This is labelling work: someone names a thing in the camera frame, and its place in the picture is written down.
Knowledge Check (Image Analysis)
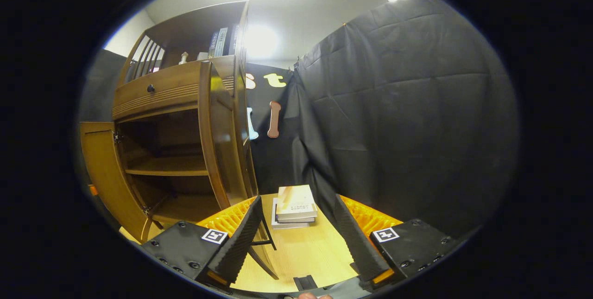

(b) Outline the wooden double-door shoe cabinet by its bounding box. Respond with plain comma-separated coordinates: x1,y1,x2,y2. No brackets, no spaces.
80,0,279,281

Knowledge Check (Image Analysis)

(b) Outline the black backdrop cloth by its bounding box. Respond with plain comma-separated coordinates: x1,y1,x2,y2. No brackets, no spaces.
79,0,519,239

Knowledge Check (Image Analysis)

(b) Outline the wooden inner shelf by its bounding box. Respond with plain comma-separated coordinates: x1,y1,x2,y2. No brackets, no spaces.
125,156,209,177

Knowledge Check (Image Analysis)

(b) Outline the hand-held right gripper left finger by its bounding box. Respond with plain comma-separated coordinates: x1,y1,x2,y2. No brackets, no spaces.
141,196,264,286

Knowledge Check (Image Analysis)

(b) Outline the grey spine book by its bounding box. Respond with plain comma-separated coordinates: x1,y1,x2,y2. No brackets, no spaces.
215,27,229,57

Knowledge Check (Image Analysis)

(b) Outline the wooden cabinet door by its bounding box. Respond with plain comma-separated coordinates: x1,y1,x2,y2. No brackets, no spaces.
198,60,279,281
80,121,153,244

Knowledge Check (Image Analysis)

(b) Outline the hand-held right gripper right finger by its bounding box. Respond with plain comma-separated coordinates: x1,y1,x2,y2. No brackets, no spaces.
334,194,457,286

